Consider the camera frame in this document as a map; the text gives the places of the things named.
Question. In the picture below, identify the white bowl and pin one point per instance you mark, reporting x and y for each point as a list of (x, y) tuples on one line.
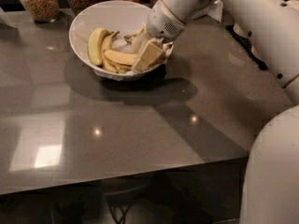
[(123, 16)]

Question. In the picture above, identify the glass cereal jar far left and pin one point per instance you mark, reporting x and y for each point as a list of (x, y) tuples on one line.
[(42, 10)]

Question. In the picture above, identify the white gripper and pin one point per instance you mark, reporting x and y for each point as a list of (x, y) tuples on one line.
[(163, 23)]

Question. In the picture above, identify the yellow banana back right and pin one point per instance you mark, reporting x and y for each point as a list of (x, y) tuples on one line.
[(130, 38)]

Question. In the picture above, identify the black rubber mat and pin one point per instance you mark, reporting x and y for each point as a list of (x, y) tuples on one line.
[(246, 46)]

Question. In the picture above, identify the dark metal stool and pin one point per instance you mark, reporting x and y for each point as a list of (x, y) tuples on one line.
[(138, 200)]

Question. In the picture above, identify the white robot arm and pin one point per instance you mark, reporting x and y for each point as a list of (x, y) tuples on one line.
[(271, 187)]

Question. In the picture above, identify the greenish yellow banana left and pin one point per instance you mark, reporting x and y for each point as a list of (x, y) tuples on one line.
[(95, 40)]

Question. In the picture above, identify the white paper sign stand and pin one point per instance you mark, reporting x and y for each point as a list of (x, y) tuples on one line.
[(213, 10)]

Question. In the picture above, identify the long yellow banana front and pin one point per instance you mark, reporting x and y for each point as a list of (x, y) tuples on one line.
[(120, 57)]

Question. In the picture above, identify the curved yellow banana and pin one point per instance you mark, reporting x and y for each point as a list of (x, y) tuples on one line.
[(107, 44)]

